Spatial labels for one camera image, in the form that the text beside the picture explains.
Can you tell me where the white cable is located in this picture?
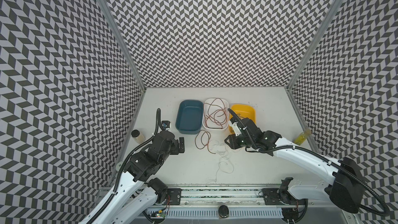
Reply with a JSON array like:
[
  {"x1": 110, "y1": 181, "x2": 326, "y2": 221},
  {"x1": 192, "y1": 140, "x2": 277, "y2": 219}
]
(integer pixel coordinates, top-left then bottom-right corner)
[{"x1": 206, "y1": 139, "x2": 241, "y2": 184}]

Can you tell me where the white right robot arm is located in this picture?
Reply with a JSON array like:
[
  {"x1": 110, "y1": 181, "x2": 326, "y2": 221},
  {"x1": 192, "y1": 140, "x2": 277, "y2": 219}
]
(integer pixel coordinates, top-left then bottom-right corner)
[{"x1": 224, "y1": 109, "x2": 390, "y2": 217}]

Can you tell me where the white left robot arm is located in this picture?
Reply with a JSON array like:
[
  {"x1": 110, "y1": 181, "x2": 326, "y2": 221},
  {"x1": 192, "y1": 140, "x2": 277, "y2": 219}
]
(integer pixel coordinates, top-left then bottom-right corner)
[{"x1": 81, "y1": 109, "x2": 185, "y2": 224}]

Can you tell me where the yellow plastic bin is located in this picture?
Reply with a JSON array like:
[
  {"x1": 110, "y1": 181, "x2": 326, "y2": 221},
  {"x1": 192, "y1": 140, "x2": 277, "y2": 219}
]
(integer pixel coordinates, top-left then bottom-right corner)
[{"x1": 230, "y1": 104, "x2": 256, "y2": 123}]

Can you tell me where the black lid spice jar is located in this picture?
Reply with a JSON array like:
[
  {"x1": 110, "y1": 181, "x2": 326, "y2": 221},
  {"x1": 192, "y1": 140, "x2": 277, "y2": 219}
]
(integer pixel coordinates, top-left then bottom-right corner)
[{"x1": 131, "y1": 129, "x2": 146, "y2": 144}]

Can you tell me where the teal plastic bin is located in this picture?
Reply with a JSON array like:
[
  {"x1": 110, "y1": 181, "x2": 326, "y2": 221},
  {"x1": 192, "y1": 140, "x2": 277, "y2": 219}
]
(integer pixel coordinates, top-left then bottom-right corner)
[{"x1": 175, "y1": 100, "x2": 204, "y2": 135}]

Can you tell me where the white plastic bin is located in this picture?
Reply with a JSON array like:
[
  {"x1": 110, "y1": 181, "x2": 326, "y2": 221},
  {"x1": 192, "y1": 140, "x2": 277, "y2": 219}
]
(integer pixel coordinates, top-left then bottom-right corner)
[{"x1": 202, "y1": 98, "x2": 229, "y2": 131}]

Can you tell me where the yellow liquid bottle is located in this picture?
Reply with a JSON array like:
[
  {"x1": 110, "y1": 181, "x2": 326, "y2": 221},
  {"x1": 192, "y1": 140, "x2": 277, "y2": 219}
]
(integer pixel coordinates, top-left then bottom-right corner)
[{"x1": 293, "y1": 129, "x2": 312, "y2": 145}]

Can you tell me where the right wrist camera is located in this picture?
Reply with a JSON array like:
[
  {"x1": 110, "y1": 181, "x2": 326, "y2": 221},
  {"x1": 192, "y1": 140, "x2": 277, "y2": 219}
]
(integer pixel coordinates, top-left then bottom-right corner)
[{"x1": 229, "y1": 121, "x2": 241, "y2": 136}]

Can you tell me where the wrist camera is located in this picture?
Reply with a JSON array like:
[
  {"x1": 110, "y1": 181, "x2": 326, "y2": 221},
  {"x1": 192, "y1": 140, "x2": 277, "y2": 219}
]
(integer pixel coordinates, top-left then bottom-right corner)
[
  {"x1": 229, "y1": 121, "x2": 241, "y2": 136},
  {"x1": 160, "y1": 120, "x2": 171, "y2": 131}
]

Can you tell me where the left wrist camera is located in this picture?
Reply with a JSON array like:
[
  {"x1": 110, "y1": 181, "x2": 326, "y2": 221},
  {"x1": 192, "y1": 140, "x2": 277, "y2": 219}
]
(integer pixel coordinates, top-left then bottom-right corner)
[{"x1": 160, "y1": 120, "x2": 171, "y2": 131}]

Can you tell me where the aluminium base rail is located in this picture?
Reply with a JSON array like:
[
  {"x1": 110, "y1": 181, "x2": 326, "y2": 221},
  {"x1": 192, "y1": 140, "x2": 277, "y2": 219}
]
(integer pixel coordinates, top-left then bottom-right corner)
[{"x1": 146, "y1": 185, "x2": 361, "y2": 224}]

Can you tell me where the black knob on rail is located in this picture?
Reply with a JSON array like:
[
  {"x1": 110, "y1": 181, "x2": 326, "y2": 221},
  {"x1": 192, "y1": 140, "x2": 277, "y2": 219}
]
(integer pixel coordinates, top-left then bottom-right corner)
[{"x1": 218, "y1": 205, "x2": 230, "y2": 219}]

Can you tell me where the aluminium corner post left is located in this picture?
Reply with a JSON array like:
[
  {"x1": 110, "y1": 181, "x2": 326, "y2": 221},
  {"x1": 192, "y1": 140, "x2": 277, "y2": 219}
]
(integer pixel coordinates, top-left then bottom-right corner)
[{"x1": 96, "y1": 0, "x2": 146, "y2": 91}]

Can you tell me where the aluminium corner post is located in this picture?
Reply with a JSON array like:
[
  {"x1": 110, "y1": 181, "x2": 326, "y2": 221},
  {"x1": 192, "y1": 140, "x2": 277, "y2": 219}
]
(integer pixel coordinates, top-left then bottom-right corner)
[
  {"x1": 96, "y1": 0, "x2": 146, "y2": 91},
  {"x1": 286, "y1": 0, "x2": 344, "y2": 92}
]

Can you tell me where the aluminium corner post right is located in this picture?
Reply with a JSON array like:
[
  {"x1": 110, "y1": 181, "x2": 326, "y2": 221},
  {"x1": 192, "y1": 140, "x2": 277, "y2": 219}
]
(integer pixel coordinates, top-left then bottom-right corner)
[{"x1": 286, "y1": 0, "x2": 344, "y2": 92}]

